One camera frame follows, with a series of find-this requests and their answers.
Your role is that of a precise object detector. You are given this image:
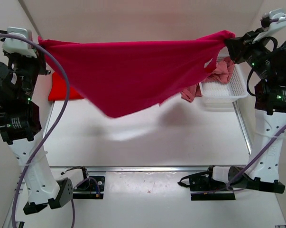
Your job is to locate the red t shirt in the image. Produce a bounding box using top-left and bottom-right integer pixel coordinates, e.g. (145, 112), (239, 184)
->
(48, 72), (83, 101)

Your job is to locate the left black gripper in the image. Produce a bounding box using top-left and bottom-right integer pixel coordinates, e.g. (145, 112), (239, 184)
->
(2, 44), (50, 101)

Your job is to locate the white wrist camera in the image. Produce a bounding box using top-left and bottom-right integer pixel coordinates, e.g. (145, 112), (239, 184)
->
(0, 27), (37, 58)
(252, 8), (286, 44)

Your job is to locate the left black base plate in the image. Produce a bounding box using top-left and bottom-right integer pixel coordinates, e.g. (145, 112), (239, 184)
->
(73, 173), (106, 200)

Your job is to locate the light pink t shirt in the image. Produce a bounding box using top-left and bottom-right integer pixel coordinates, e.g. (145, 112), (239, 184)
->
(181, 57), (234, 103)

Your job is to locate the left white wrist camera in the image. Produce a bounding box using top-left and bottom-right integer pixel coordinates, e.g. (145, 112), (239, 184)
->
(0, 27), (37, 58)

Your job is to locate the magenta t shirt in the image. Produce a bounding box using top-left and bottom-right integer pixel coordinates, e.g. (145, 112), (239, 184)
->
(38, 30), (235, 118)

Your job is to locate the white plastic basket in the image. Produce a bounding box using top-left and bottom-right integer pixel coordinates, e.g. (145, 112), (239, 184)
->
(198, 56), (249, 105)

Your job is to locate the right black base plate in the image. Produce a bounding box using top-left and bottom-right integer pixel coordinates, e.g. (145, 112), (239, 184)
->
(177, 171), (236, 201)

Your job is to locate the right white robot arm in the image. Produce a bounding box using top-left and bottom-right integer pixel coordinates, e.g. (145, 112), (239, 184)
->
(204, 31), (286, 194)

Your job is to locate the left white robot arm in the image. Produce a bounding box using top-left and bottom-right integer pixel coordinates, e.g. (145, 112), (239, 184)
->
(0, 51), (73, 215)

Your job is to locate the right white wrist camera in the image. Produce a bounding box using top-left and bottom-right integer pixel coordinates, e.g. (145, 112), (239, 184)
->
(252, 8), (286, 44)

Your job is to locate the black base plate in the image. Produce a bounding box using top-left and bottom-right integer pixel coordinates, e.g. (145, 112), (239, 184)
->
(177, 171), (236, 201)
(73, 173), (106, 200)

